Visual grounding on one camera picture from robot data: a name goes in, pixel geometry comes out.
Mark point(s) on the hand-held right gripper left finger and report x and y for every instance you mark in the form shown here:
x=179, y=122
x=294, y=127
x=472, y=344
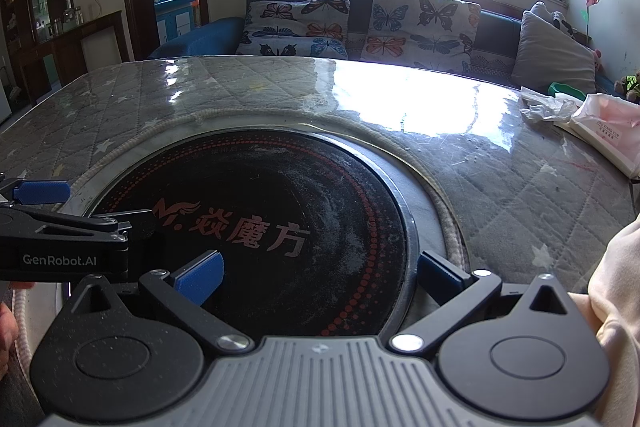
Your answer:
x=200, y=279

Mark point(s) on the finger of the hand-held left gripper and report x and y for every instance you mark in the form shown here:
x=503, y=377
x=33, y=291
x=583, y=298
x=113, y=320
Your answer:
x=42, y=192
x=137, y=226

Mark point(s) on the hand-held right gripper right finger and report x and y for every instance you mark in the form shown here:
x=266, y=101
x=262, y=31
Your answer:
x=440, y=272

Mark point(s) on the cream long-sleeved top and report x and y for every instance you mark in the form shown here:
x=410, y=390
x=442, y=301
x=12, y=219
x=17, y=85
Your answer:
x=620, y=307

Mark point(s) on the person's left hand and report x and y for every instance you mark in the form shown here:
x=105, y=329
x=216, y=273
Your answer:
x=7, y=337

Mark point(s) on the black round induction cooktop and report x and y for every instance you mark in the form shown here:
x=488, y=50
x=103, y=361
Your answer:
x=280, y=187

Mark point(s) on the dark wooden cabinet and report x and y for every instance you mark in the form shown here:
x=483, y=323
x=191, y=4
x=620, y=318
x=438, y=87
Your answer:
x=65, y=42

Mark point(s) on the clear crumpled plastic bag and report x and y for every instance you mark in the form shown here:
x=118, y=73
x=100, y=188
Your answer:
x=545, y=107

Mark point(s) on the blue sofa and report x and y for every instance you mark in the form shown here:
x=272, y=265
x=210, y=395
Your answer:
x=200, y=37

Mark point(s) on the blue cabinet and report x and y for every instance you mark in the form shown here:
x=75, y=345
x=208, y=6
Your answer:
x=172, y=19

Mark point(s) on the green bowl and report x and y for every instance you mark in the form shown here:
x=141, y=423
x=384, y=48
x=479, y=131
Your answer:
x=562, y=88

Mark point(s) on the pink and white package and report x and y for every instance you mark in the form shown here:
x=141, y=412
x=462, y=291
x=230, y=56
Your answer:
x=610, y=122

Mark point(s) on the butterfly print cushion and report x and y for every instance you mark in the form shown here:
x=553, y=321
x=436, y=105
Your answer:
x=420, y=32
x=290, y=32

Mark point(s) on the grey pillow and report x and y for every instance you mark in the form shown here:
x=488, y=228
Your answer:
x=550, y=52

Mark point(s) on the teddy bear in yellow vest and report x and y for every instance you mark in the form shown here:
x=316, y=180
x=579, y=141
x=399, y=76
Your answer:
x=631, y=84

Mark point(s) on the panda plush toy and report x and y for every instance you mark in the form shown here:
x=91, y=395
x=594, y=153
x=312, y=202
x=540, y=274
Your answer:
x=565, y=24

